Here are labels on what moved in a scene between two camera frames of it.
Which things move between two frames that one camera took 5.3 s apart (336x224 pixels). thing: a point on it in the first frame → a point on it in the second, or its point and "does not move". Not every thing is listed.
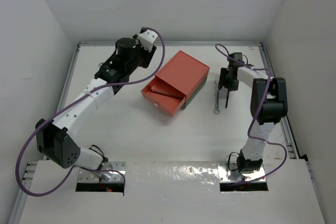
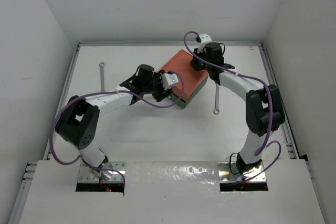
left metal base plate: [88, 176] does not move
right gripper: [223, 82] → [196, 67]
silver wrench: [217, 110] does not move
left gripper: [146, 53] → [161, 93]
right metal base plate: [228, 172] does not move
